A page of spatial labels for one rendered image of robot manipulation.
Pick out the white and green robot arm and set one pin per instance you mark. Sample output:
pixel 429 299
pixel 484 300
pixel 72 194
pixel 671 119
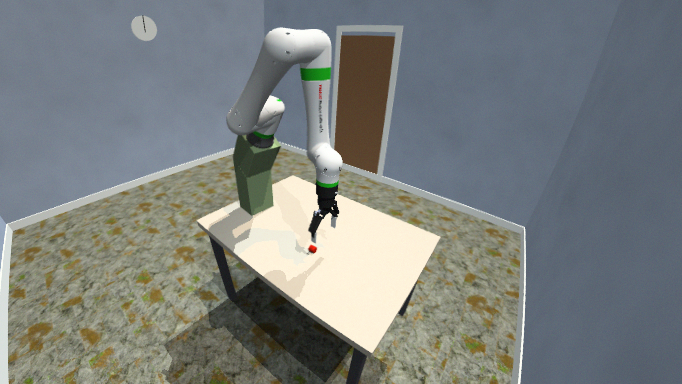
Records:
pixel 281 49

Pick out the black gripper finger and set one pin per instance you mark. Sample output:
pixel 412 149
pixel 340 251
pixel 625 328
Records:
pixel 334 214
pixel 315 222

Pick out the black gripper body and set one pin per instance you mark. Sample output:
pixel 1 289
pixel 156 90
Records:
pixel 325 204

